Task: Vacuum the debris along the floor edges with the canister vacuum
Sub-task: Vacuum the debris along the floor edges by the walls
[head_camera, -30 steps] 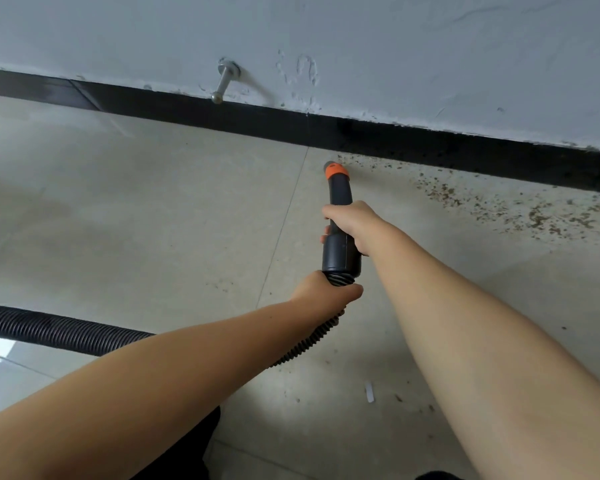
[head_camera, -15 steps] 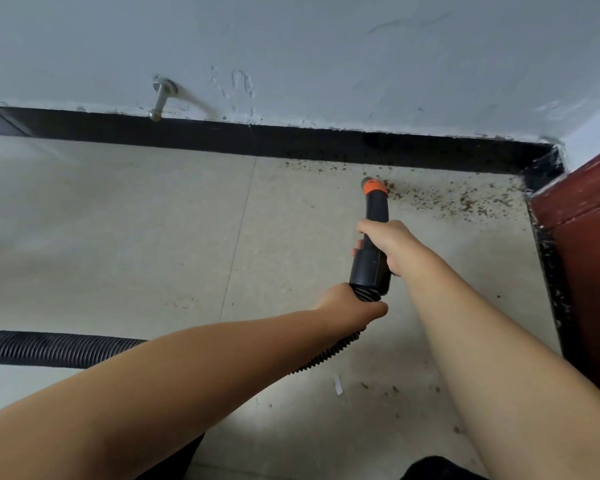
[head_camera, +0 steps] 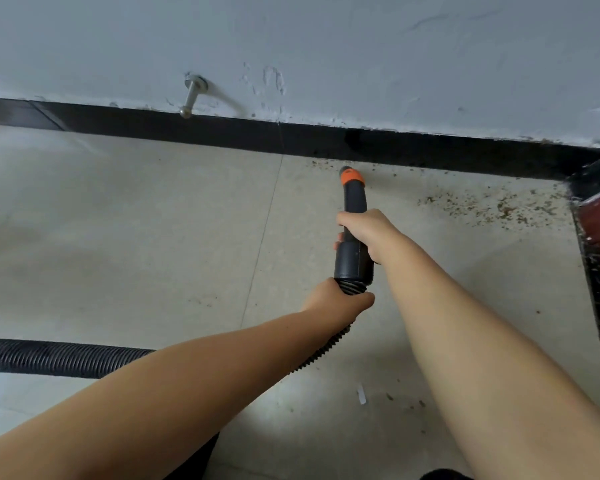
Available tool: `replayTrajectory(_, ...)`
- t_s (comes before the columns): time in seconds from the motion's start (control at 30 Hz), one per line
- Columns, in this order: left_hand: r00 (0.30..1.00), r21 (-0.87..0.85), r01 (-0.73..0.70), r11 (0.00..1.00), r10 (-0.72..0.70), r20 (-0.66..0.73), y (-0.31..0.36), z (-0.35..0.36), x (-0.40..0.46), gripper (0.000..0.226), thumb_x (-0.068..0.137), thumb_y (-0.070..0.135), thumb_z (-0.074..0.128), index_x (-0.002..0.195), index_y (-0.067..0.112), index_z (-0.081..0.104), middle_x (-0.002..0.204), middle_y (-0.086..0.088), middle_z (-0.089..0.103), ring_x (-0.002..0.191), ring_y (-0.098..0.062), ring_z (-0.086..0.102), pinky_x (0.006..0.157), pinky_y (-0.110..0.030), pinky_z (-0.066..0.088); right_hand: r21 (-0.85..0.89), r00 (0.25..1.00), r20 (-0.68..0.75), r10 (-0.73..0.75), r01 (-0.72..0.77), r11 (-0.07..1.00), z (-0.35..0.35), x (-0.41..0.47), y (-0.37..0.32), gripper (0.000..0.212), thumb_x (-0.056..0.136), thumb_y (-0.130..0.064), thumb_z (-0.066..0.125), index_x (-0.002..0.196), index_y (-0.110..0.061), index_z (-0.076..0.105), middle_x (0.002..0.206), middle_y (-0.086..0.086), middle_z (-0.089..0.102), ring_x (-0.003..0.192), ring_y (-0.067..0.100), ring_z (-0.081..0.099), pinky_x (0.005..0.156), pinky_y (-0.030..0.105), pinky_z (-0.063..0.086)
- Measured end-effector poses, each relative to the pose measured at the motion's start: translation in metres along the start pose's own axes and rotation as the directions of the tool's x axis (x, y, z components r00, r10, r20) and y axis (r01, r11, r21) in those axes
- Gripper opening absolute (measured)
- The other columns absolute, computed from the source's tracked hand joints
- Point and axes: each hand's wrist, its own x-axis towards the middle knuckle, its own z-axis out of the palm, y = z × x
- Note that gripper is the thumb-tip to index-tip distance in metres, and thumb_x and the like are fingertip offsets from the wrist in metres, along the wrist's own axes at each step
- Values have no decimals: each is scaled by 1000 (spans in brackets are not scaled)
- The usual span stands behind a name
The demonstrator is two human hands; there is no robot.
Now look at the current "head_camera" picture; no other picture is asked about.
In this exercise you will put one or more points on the person's right hand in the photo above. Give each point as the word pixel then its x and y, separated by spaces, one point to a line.
pixel 372 234

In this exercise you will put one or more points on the person's left hand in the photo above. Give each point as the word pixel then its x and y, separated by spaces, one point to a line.
pixel 337 307

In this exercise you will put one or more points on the brown dirt debris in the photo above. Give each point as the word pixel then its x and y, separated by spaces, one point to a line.
pixel 500 204

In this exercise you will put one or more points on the person's left forearm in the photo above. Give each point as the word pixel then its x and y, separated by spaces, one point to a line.
pixel 155 409

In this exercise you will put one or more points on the person's right forearm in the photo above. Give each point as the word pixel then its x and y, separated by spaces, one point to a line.
pixel 505 369

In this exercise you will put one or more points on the person's dark right trouser leg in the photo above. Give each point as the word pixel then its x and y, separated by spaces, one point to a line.
pixel 445 475

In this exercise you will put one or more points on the person's dark trouser leg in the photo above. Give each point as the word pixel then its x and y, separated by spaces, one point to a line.
pixel 445 475
pixel 195 459

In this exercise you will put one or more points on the person's dark left trouser leg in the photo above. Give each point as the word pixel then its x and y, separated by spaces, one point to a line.
pixel 195 459

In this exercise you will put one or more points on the small white paper scrap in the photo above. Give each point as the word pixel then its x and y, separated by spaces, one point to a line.
pixel 361 394

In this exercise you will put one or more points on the black skirting board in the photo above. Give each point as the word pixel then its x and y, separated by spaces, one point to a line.
pixel 230 132

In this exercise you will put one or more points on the metal wall door stopper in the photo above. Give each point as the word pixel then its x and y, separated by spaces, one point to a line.
pixel 192 94

